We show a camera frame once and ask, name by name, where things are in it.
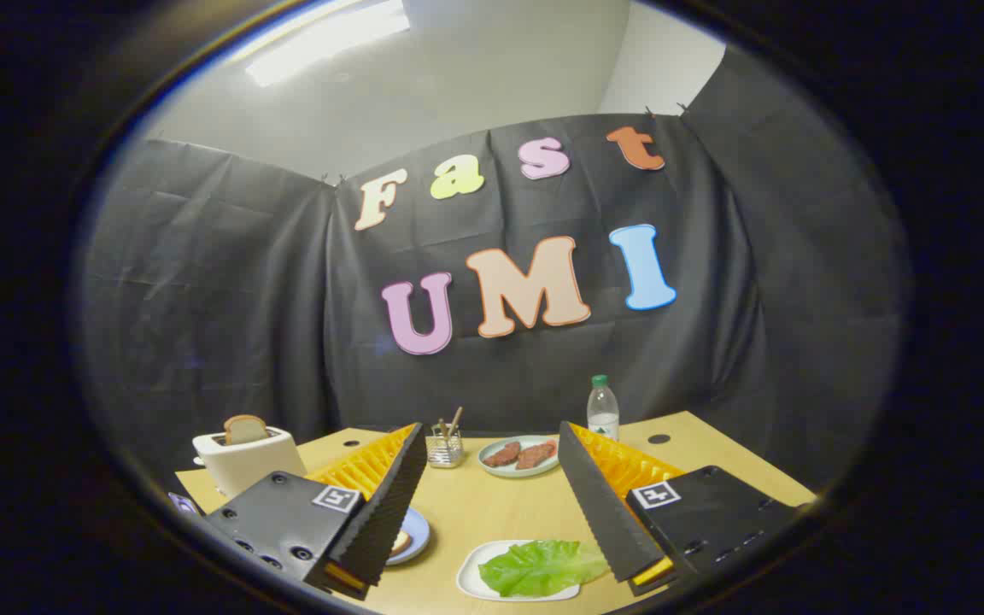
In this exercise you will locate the plain bread slice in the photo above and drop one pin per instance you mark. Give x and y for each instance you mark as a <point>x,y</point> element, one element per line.
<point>246,430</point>

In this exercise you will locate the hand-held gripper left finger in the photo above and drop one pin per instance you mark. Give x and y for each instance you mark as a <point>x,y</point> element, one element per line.
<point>389,512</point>

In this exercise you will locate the tall light wooden stick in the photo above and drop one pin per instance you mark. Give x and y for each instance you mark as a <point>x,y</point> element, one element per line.
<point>454,421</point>

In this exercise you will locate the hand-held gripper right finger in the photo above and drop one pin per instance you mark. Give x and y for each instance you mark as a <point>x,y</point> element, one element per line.
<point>599,504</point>

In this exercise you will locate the clear water bottle green cap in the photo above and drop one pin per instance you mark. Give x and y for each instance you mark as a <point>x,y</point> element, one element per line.
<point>603,418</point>

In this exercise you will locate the brown meat patty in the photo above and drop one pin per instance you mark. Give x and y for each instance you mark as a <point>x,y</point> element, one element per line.
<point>502,453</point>
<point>536,455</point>

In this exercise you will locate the bread slice under ham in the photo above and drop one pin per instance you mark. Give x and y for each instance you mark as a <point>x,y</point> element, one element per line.
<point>401,542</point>

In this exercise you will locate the pale green plate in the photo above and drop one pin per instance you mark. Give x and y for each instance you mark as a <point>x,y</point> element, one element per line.
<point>519,471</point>

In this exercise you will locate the metal mesh utensil holder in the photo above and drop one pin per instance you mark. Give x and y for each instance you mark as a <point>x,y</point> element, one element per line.
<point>445,453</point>

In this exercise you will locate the white plate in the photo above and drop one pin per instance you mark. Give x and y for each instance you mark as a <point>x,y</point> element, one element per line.
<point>469,574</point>

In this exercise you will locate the green lettuce leaf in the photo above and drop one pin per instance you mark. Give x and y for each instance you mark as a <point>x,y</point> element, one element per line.
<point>543,568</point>

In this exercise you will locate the blue plate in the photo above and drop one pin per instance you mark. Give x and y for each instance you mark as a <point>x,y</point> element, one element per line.
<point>418,530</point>

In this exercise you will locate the small photo card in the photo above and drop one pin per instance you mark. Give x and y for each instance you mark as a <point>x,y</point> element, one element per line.
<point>183,504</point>

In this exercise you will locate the white toaster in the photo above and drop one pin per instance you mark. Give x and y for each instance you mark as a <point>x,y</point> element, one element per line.
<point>244,465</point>

